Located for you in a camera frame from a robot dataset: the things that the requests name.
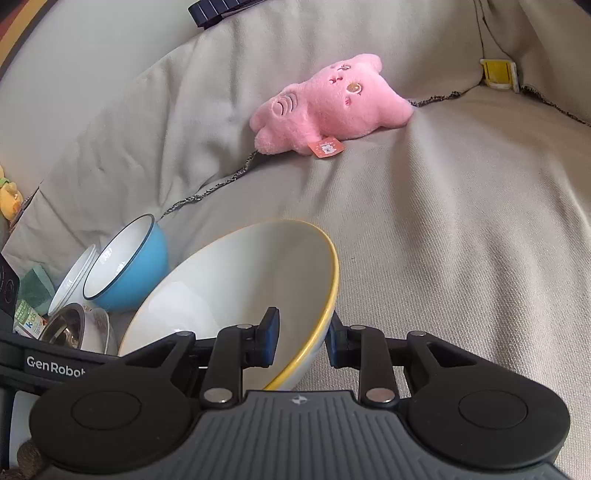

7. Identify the white bowl yellow rim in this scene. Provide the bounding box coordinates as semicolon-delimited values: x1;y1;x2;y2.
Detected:
118;220;339;390

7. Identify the stainless steel bowl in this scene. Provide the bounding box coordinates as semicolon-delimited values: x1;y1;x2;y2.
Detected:
39;303;91;351

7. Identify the white patterned bowl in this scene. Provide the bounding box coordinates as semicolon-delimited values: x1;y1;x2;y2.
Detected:
47;244;99;317

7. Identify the blue bowl white inside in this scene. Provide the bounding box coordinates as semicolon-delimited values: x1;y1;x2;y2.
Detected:
82;214;169;312

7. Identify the kids vitamin bottle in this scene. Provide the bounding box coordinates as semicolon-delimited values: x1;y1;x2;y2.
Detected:
13;300;47;339

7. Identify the green cloth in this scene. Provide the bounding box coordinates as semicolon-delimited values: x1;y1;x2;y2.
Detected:
18;264;55;316

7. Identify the beige sofa cover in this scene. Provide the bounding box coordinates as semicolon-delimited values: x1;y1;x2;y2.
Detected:
3;1;590;479

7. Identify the yellow duck plush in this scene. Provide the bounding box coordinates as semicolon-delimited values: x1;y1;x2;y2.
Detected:
0;167;24;222

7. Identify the pink plush toy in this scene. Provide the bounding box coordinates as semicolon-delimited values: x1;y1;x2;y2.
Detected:
249;54;414;155

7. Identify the yellow white small box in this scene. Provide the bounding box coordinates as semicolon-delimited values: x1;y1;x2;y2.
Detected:
480;59;520;93

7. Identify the navy ribbed cushion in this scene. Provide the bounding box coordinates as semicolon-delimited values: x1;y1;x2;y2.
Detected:
188;0;263;30

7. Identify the framed wall picture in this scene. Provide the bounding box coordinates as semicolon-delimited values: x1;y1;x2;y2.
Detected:
0;0;56;79

